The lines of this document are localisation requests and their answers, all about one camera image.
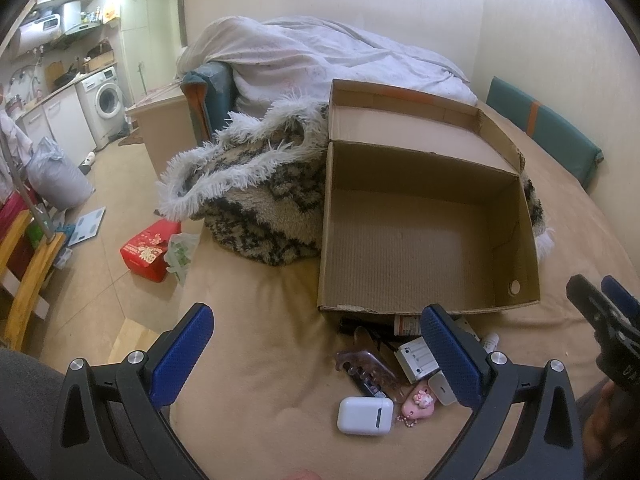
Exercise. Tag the black lighter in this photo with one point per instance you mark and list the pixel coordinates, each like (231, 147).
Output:
(365, 384)

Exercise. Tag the beige cabinet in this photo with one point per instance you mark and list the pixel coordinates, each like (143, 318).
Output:
(164, 120)

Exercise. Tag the wooden chair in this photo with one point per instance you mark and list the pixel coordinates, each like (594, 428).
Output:
(28, 289)

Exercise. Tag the white water heater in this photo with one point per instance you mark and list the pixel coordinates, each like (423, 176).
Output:
(58, 25)

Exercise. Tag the red gift box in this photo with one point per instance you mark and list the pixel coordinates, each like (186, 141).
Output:
(144, 253)

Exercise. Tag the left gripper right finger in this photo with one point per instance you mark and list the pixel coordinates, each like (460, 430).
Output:
(546, 442)

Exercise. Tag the brown translucent hair clip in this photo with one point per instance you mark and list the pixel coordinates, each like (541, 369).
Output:
(366, 362)

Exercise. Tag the bathroom scale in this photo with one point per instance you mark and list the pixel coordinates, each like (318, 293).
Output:
(87, 227)

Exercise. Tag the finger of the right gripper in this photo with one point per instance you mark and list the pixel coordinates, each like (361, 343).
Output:
(625, 301)
(617, 338)

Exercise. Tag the white washing machine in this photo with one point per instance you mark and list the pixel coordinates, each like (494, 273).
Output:
(102, 103)

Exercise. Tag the pink Hello Kitty cutter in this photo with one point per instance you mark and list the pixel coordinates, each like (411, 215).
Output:
(419, 405)

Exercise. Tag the shaggy black cream blanket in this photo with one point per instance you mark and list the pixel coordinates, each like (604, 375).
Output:
(258, 183)

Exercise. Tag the white kitchen counter cabinet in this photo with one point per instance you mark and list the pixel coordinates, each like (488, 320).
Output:
(62, 119)

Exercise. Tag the teal cushion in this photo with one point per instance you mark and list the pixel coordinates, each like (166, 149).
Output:
(552, 132)

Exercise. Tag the white charger block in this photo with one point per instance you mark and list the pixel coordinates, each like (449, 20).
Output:
(439, 385)

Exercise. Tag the open cardboard box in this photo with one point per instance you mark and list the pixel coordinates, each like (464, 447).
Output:
(424, 204)

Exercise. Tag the white duvet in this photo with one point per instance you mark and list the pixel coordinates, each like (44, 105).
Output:
(302, 55)

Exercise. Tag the white power strip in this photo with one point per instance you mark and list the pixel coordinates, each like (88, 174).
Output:
(416, 359)

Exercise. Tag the grey plastic bag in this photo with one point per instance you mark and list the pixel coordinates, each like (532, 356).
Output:
(56, 178)

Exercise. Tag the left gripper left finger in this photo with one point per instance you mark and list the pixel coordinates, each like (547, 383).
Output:
(112, 420)

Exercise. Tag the white green plastic bag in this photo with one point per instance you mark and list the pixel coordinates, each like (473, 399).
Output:
(180, 252)

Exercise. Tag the person's right hand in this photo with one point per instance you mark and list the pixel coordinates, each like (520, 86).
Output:
(610, 429)

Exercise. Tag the teal headboard pad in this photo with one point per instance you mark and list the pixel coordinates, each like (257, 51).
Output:
(211, 93)

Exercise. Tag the white earbuds case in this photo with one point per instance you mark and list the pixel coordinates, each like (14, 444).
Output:
(365, 417)

